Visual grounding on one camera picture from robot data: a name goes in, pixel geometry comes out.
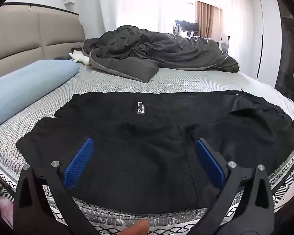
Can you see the beige padded headboard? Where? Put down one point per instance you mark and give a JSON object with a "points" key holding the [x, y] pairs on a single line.
{"points": [[27, 34]]}

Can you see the white sheer curtain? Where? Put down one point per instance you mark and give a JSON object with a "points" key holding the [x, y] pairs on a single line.
{"points": [[147, 5]]}

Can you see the honeycomb patterned bed mattress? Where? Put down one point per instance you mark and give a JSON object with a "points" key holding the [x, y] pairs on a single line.
{"points": [[186, 83]]}

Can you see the white plush toy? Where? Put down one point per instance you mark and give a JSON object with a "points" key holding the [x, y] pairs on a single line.
{"points": [[79, 57]]}

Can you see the light blue pillow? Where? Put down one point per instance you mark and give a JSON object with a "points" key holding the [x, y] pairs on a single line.
{"points": [[27, 85]]}

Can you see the person's left hand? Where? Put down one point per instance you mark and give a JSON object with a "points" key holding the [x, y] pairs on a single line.
{"points": [[137, 227]]}

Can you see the dark grey blanket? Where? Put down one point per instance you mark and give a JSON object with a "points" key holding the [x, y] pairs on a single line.
{"points": [[166, 51]]}

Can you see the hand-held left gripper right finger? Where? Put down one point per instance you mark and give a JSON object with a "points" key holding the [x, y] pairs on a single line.
{"points": [[209, 162]]}

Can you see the white wardrobe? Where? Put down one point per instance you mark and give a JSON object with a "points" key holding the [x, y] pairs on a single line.
{"points": [[267, 29]]}

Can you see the dark shelf cabinet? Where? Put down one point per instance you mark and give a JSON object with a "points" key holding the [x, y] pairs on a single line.
{"points": [[290, 53]]}

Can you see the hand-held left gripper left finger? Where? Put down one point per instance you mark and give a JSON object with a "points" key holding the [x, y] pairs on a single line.
{"points": [[78, 162]]}

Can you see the brown curtain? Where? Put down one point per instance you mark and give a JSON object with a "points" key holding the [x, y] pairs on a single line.
{"points": [[207, 19]]}

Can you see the black pants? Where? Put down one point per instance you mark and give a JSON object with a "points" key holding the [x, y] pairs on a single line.
{"points": [[142, 146]]}

